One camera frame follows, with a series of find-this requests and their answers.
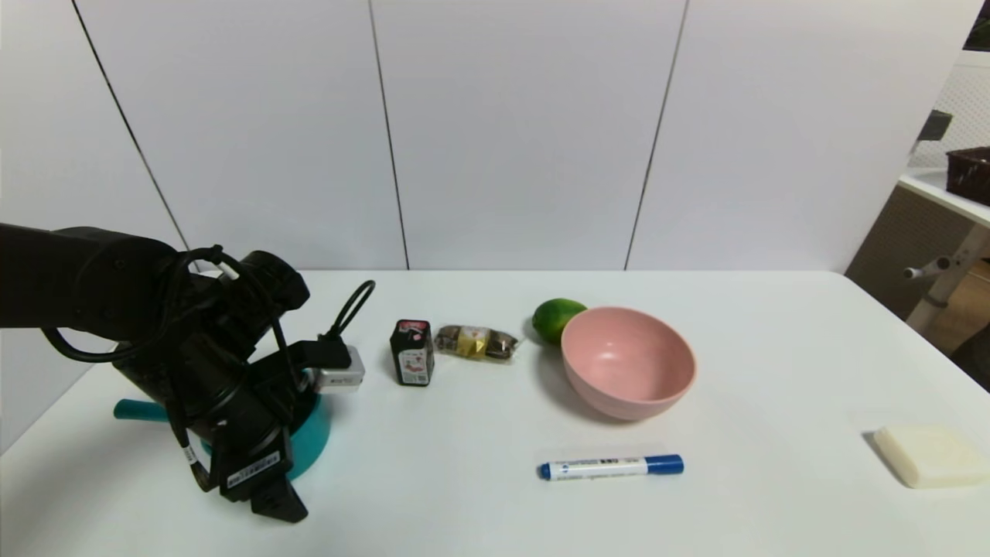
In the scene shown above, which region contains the teal saucepan with dark interior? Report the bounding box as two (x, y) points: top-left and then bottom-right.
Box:
(114, 389), (333, 481)

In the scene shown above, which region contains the small black bottle red label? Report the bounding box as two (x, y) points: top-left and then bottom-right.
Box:
(391, 319), (435, 387)

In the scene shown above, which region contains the green lime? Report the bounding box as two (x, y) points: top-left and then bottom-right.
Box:
(532, 299), (588, 347)

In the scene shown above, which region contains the white side table top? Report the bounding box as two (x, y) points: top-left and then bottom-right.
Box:
(897, 171), (990, 231)

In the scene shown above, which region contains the white side table leg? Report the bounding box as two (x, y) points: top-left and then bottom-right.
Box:
(904, 226), (990, 336)

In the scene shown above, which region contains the black camera cable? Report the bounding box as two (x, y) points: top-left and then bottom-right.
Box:
(42, 244), (377, 493)

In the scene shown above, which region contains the pink bowl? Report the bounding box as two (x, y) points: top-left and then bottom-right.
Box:
(560, 306), (697, 422)

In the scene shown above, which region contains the dark grey monitor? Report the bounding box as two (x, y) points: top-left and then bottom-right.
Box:
(917, 110), (953, 144)

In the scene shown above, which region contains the dark brown woven basket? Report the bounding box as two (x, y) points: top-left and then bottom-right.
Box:
(946, 146), (990, 207)

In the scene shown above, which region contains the clear wrapped snack pack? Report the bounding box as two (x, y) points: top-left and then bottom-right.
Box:
(435, 325), (521, 362)

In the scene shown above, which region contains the white table crank handle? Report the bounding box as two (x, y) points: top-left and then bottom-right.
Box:
(902, 258), (951, 282)

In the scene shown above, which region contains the blue and white whiteboard marker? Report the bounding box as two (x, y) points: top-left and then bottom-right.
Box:
(538, 453), (685, 481)

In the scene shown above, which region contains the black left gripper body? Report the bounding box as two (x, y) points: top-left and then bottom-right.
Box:
(210, 379), (294, 503)

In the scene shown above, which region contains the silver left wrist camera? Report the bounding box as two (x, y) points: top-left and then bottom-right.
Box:
(312, 345), (367, 393)

